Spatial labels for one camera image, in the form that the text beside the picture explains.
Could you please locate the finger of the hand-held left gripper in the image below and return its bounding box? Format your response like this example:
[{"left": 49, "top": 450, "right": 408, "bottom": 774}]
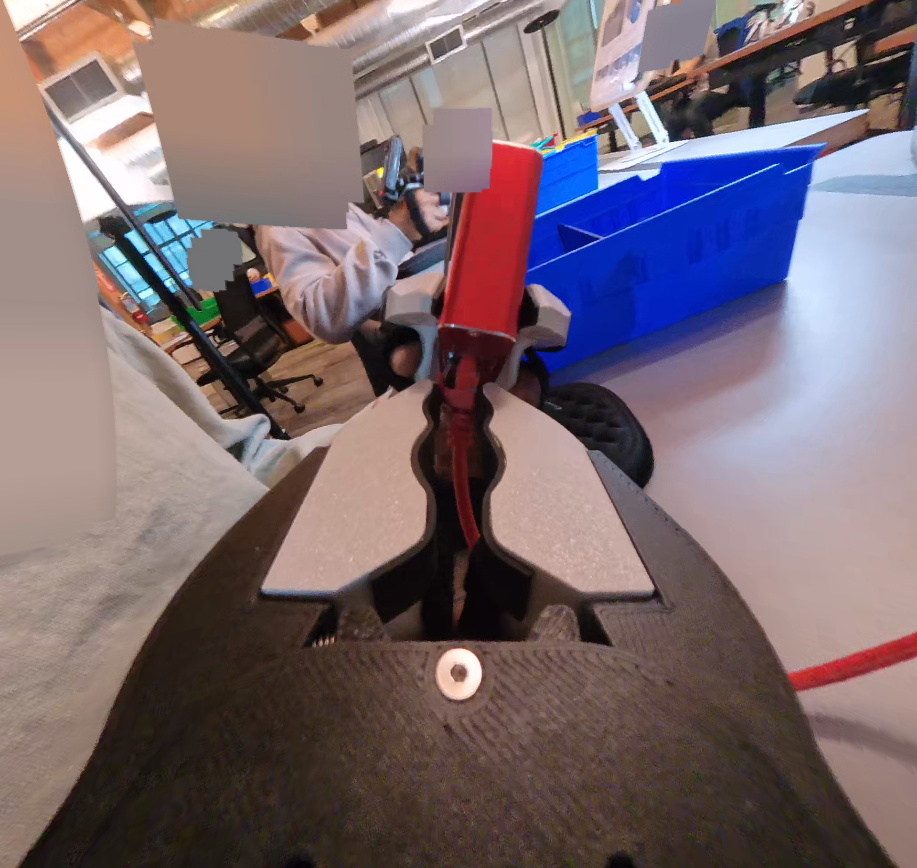
[
  {"left": 382, "top": 272, "right": 447, "bottom": 383},
  {"left": 496, "top": 284, "right": 573, "bottom": 391}
]

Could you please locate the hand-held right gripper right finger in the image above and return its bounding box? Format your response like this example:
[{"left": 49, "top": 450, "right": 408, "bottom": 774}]
[{"left": 483, "top": 381, "right": 658, "bottom": 597}]

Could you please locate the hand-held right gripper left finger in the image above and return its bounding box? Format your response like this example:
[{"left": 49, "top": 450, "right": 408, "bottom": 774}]
[{"left": 260, "top": 380, "right": 438, "bottom": 597}]

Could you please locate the red ethernet splitter box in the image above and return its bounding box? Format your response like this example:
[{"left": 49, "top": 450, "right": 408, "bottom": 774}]
[{"left": 436, "top": 139, "right": 544, "bottom": 359}]

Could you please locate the red cable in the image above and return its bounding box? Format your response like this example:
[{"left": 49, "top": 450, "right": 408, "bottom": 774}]
[{"left": 436, "top": 352, "right": 917, "bottom": 693}]

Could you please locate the large blue plastic bin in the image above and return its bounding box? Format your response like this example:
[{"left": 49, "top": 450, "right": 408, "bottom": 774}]
[{"left": 523, "top": 141, "right": 826, "bottom": 375}]

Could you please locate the person's left forearm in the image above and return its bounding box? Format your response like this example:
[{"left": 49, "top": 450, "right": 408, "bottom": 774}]
[{"left": 100, "top": 306, "right": 346, "bottom": 497}]

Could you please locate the black oval pad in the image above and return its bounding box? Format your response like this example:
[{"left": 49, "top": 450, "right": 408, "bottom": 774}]
[{"left": 541, "top": 381, "right": 655, "bottom": 488}]

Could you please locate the small blue plastic bin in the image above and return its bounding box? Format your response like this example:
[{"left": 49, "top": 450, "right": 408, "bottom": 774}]
[{"left": 536, "top": 132, "right": 600, "bottom": 216}]

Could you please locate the black office chair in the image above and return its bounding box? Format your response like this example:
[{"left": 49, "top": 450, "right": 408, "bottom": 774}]
[
  {"left": 794, "top": 59, "right": 917, "bottom": 111},
  {"left": 197, "top": 266, "right": 325, "bottom": 418}
]

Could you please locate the white poster stand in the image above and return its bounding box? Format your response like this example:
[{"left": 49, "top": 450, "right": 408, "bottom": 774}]
[{"left": 608, "top": 91, "right": 690, "bottom": 167}]

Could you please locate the white air vent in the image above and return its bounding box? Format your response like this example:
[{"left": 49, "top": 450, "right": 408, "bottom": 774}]
[
  {"left": 426, "top": 25, "right": 468, "bottom": 63},
  {"left": 42, "top": 57, "right": 121, "bottom": 123}
]

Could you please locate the person's grey sweatshirt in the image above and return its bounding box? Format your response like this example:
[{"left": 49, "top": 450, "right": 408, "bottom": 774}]
[{"left": 0, "top": 481, "right": 316, "bottom": 865}]

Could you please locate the black tripod stand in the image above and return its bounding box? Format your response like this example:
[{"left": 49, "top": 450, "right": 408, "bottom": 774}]
[{"left": 43, "top": 102, "right": 293, "bottom": 441}]

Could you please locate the black floor lamp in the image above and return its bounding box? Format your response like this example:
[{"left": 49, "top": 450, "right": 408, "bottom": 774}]
[{"left": 523, "top": 11, "right": 568, "bottom": 140}]

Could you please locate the instruction poster board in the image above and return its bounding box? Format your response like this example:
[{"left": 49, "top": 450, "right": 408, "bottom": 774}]
[{"left": 589, "top": 0, "right": 682, "bottom": 113}]

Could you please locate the wooden office desk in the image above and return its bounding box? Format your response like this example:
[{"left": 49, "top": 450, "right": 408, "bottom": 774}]
[{"left": 595, "top": 0, "right": 917, "bottom": 131}]

